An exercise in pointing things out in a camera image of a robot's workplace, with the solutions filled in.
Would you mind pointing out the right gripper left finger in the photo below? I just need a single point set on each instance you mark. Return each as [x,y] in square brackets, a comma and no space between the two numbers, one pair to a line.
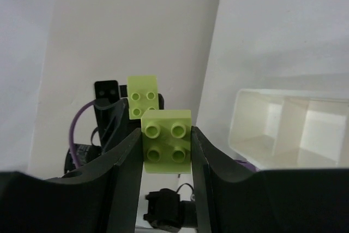
[101,196]

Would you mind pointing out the lime green lego brick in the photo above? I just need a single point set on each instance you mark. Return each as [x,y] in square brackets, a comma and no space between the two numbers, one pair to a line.
[166,141]
[142,95]

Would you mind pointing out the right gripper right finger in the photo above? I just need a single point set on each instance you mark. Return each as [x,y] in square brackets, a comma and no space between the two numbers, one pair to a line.
[231,198]

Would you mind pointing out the white divided container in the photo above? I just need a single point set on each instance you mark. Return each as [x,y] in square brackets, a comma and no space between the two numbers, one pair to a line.
[287,129]

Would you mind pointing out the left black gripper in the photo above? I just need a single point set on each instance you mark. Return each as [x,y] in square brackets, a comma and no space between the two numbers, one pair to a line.
[111,110]

